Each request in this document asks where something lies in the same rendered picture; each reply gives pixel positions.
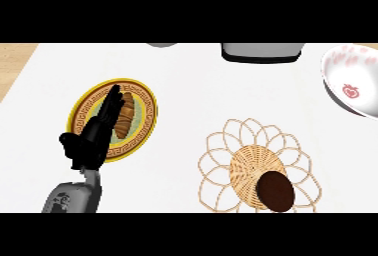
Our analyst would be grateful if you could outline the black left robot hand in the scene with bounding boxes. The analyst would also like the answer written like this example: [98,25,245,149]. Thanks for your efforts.
[57,84,127,171]

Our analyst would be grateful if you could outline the wicker flower placemat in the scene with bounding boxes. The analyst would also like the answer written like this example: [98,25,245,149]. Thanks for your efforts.
[196,117,323,214]

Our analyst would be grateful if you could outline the dark brown can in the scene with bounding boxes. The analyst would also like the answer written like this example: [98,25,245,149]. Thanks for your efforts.
[255,170,296,213]

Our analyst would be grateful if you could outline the white bowl with red print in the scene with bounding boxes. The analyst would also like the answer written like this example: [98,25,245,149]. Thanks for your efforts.
[320,43,378,121]

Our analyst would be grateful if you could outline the brown croissant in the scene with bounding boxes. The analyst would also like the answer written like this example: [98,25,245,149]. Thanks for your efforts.
[112,91,135,140]

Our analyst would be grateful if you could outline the yellow patterned plate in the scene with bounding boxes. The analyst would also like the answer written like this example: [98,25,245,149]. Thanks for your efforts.
[65,77,159,164]

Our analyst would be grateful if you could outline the small grey round object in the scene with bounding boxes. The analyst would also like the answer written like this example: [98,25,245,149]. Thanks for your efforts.
[144,43,180,49]

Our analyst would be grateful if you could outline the grey appliance with black base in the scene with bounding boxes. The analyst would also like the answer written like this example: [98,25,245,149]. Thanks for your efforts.
[218,43,304,64]

